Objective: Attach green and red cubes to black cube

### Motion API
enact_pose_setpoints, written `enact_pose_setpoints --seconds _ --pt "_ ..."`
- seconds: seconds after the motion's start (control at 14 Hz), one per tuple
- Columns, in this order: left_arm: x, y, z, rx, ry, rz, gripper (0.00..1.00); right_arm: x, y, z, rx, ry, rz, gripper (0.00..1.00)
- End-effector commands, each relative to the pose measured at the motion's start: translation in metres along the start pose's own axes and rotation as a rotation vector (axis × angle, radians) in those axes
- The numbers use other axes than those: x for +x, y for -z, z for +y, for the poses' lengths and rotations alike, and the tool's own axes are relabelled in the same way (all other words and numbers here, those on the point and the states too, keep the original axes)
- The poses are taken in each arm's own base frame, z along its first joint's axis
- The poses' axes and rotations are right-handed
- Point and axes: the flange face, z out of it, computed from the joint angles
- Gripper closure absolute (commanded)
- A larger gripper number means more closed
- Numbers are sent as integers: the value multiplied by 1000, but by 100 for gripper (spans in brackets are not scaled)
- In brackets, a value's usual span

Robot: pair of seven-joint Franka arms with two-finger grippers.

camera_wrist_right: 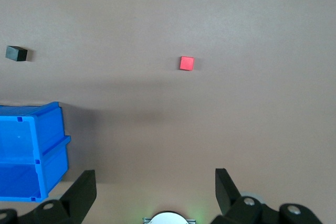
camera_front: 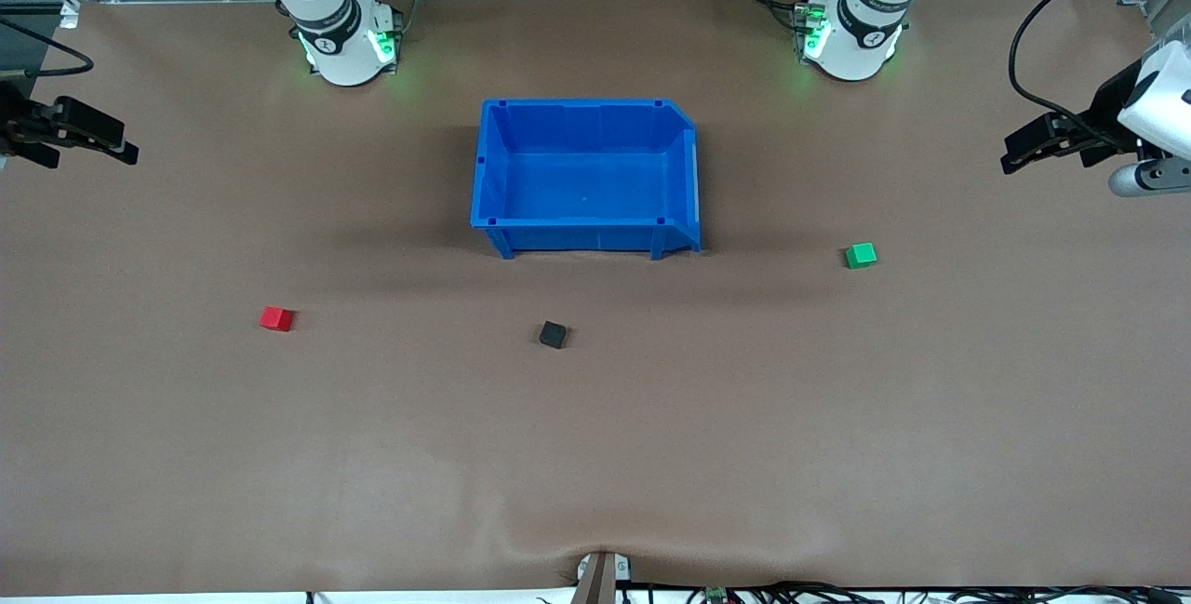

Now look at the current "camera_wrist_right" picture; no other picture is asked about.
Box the small black cube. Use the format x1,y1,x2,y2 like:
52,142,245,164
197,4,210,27
5,45,28,62

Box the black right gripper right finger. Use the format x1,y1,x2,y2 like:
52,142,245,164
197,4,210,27
209,168,324,224

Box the blue plastic storage bin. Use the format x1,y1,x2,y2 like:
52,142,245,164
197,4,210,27
0,101,72,204

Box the small red cube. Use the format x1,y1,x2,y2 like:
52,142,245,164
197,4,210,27
179,56,196,72

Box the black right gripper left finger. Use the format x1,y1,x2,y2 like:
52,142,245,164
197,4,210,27
0,169,97,224

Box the brown table mat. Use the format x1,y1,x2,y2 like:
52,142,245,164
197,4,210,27
0,0,336,224

